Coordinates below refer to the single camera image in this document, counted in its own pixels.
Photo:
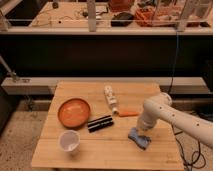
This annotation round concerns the metal clamp bracket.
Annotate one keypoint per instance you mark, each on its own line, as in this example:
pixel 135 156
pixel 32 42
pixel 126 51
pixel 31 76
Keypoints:
pixel 12 74

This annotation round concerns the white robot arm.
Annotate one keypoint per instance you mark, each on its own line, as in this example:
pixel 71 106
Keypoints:
pixel 159 107

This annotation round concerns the white ceramic cup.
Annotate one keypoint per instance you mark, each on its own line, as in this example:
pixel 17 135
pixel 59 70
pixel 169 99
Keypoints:
pixel 69 141

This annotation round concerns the white tube bottle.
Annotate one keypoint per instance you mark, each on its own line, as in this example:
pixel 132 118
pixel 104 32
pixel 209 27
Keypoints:
pixel 111 99

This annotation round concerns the black bag on bench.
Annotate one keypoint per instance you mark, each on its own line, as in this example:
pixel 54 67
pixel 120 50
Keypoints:
pixel 122 19

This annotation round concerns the wooden table board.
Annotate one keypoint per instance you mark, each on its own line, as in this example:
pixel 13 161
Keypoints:
pixel 109 148

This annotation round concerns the orange carrot toy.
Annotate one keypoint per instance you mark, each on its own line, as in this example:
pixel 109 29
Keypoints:
pixel 128 113

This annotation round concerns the orange crate on bench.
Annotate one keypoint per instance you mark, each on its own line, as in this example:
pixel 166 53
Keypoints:
pixel 150 17

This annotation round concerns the black rectangular box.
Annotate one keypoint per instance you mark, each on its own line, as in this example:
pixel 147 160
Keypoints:
pixel 100 123

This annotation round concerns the orange bowl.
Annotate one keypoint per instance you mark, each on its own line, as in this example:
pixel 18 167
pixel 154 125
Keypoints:
pixel 74 112

